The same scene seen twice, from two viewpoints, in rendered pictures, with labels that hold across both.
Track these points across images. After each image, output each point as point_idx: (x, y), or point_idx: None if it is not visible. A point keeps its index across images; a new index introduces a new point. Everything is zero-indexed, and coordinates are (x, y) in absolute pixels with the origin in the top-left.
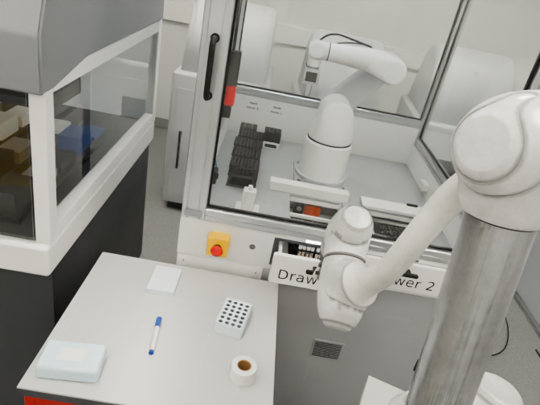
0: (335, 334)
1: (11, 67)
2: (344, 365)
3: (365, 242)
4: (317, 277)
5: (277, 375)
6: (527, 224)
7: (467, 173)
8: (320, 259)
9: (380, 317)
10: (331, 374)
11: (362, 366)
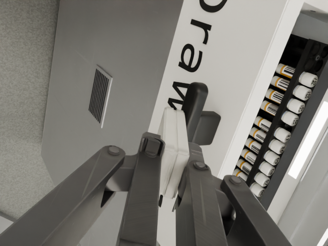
0: (112, 117)
1: None
2: (83, 117)
3: None
4: (149, 133)
5: (84, 10)
6: None
7: None
8: (228, 188)
9: (123, 207)
10: (77, 95)
11: (80, 143)
